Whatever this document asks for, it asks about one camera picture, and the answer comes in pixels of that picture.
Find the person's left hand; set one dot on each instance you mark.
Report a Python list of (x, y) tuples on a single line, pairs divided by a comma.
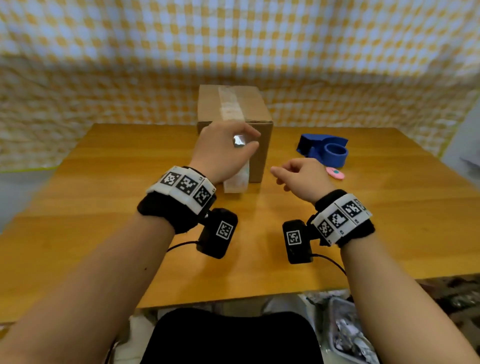
[(213, 153)]

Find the person's black clothing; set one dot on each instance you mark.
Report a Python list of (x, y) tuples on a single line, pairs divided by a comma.
[(228, 339)]

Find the small pink oval cutter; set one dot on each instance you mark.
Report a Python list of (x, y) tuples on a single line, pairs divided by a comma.
[(335, 173)]

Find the person's left forearm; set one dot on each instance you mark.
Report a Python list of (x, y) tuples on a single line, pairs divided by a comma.
[(86, 292)]

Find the person's right fingers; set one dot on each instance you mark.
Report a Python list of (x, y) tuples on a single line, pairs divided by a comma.
[(285, 171)]

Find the wristband with marker tags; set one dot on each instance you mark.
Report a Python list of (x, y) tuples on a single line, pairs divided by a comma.
[(180, 187), (341, 217)]

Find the right wristband with marker tags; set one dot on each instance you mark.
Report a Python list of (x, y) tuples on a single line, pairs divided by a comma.
[(341, 217)]

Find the left wristband with marker tags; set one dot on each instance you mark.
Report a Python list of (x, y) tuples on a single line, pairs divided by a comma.
[(180, 187)]

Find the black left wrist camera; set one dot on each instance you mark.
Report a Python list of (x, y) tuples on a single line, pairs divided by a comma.
[(219, 234)]

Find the person's left thumb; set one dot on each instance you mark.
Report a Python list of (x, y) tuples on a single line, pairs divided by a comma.
[(250, 150)]

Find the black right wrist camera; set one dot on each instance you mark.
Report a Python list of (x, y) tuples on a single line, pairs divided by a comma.
[(296, 242)]

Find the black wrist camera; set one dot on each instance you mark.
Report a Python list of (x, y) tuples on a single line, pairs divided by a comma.
[(219, 234), (296, 242)]

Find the blue tape dispenser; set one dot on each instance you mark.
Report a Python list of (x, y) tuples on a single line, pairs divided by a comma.
[(326, 148)]

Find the person's right forearm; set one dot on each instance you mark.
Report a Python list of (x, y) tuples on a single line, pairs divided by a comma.
[(393, 307)]

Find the person's right hand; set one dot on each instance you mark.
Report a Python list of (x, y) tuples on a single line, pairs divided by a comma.
[(309, 180)]

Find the yellow white checkered cloth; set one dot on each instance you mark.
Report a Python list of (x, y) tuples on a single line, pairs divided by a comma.
[(112, 56)]

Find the clear packing tape strip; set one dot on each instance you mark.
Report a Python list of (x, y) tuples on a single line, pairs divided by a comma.
[(238, 182)]

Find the brown cardboard box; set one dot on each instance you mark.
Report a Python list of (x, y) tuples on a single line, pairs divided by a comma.
[(255, 105)]

